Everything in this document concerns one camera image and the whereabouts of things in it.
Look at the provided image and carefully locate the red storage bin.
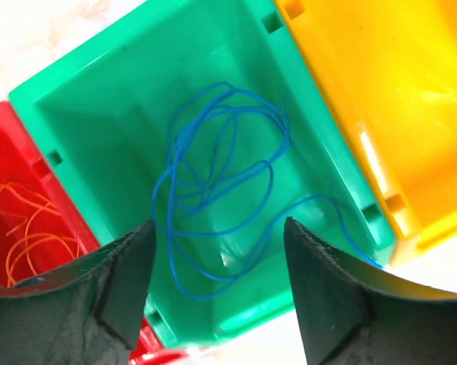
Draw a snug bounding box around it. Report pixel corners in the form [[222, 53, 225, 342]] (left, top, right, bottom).
[[0, 102, 186, 364]]

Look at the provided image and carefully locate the red wire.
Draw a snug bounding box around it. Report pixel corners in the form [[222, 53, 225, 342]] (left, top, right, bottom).
[[0, 182, 81, 288]]

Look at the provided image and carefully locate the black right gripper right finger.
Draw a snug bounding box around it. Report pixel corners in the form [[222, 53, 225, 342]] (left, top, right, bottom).
[[284, 217, 457, 364]]

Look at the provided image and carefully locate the right green storage bin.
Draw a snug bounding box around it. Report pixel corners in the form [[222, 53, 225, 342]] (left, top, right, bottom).
[[10, 1, 395, 347]]

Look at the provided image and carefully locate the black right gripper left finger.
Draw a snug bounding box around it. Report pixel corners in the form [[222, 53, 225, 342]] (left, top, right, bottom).
[[0, 221, 156, 364]]

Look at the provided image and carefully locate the yellow storage bin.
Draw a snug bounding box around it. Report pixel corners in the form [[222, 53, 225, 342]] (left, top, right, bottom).
[[276, 1, 457, 265]]

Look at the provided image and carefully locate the blue wire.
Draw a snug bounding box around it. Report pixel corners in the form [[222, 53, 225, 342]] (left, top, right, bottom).
[[151, 81, 294, 302], [246, 195, 383, 275]]

